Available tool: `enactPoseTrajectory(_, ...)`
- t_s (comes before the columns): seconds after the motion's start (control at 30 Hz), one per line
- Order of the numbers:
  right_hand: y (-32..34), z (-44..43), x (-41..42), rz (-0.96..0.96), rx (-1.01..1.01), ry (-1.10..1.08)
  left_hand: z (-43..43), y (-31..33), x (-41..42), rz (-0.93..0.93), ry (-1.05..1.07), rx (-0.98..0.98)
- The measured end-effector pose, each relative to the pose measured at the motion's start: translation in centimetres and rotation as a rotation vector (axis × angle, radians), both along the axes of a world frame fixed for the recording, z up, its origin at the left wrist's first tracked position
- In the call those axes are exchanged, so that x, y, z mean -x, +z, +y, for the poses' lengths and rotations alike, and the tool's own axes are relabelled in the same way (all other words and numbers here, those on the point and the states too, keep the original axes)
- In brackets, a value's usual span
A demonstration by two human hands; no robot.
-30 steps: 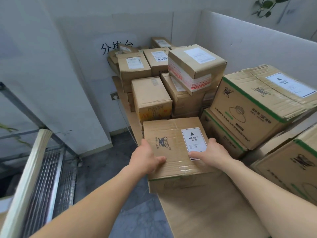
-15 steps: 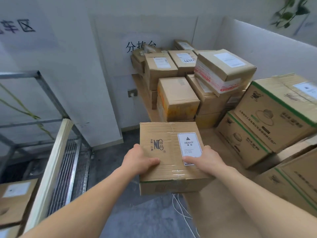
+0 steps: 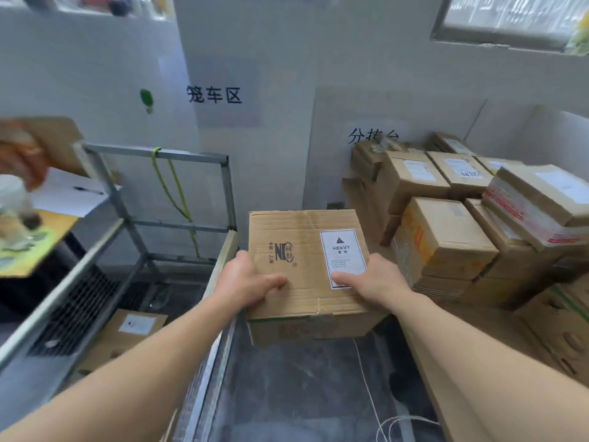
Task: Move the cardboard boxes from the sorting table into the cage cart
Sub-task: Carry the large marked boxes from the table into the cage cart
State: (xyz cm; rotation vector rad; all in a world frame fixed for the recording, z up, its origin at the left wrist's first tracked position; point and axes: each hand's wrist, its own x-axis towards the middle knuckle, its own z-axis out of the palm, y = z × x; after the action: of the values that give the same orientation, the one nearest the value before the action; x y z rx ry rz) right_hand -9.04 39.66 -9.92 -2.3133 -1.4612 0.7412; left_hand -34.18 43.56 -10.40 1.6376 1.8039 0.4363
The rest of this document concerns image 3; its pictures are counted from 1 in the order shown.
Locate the green popsicle wall hook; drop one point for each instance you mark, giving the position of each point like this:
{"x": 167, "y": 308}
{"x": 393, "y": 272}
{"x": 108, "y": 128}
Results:
{"x": 146, "y": 97}

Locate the grey wall socket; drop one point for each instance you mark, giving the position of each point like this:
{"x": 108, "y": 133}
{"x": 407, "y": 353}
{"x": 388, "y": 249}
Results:
{"x": 336, "y": 206}

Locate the wall sign with black characters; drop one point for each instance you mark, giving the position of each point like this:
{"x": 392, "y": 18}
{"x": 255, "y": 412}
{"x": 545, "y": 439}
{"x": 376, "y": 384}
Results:
{"x": 214, "y": 95}

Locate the black pen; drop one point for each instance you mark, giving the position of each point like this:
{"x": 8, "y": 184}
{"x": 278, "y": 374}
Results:
{"x": 89, "y": 190}

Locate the person's left hand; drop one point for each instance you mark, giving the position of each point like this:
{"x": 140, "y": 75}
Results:
{"x": 244, "y": 283}

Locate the yellow bottle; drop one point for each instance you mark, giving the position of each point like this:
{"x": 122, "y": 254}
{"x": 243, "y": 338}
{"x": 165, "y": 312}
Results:
{"x": 579, "y": 34}

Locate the dark-framed window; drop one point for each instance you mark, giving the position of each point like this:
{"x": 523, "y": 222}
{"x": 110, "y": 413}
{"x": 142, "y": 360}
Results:
{"x": 506, "y": 18}

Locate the dark mug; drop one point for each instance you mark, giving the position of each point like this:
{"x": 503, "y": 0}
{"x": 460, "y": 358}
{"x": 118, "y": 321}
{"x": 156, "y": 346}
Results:
{"x": 119, "y": 6}

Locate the cream tall bottle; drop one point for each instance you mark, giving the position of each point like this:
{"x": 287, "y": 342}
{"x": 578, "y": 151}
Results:
{"x": 161, "y": 4}

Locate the orange drink bottle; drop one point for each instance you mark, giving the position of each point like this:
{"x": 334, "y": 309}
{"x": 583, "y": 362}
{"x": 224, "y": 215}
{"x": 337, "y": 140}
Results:
{"x": 23, "y": 156}

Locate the pile of parcels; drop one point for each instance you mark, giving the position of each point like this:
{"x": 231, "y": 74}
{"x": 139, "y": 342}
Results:
{"x": 441, "y": 234}

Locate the white paper sheet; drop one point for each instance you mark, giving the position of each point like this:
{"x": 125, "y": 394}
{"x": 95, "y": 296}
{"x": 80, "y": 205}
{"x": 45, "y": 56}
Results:
{"x": 64, "y": 197}

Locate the yellow-green round sticker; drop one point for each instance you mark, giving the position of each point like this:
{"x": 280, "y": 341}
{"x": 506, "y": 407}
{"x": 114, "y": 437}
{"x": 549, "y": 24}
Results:
{"x": 23, "y": 241}

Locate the person's right forearm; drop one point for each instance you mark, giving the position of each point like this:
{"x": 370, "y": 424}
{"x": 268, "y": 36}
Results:
{"x": 515, "y": 377}

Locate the small yellow table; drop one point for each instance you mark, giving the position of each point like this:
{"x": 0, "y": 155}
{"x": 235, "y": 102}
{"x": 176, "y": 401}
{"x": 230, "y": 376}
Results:
{"x": 50, "y": 234}

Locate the large labelled cardboard box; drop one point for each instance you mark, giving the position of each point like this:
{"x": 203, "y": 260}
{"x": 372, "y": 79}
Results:
{"x": 110, "y": 336}
{"x": 285, "y": 230}

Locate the white lid drink cup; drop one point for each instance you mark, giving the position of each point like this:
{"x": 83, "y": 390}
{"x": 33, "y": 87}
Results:
{"x": 16, "y": 197}

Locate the person's left forearm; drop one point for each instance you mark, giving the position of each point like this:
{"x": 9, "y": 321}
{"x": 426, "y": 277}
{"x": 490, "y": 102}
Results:
{"x": 124, "y": 377}

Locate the person's right hand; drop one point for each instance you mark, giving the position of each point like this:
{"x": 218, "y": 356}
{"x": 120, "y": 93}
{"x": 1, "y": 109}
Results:
{"x": 384, "y": 283}

